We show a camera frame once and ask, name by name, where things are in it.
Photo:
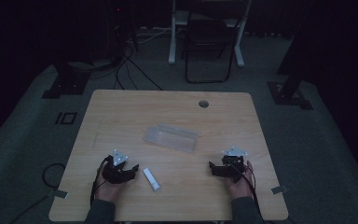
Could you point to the person's right hand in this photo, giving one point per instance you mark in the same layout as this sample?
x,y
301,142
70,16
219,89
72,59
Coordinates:
x,y
240,186

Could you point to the black metal stand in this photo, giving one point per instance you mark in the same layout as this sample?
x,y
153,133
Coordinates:
x,y
289,90
66,84

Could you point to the white desk frame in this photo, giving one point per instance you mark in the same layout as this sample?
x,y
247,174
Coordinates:
x,y
173,46

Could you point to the black folding chair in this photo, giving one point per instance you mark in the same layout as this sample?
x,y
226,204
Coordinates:
x,y
209,34

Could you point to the clear plastic box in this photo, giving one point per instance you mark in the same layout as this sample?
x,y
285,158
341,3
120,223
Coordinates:
x,y
171,138

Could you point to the grey table grommet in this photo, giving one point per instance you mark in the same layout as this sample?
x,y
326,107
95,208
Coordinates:
x,y
203,104

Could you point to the white tube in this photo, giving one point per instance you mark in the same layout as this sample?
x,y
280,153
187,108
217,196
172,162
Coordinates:
x,y
151,179

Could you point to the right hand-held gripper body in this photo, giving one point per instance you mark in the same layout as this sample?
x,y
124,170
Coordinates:
x,y
233,165

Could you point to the person's left hand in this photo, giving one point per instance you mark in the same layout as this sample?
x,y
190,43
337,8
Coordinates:
x,y
107,190

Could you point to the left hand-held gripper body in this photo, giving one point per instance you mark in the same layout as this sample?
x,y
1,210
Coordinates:
x,y
115,169

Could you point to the grey tape piece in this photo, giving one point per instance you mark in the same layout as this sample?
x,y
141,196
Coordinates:
x,y
279,189
57,193

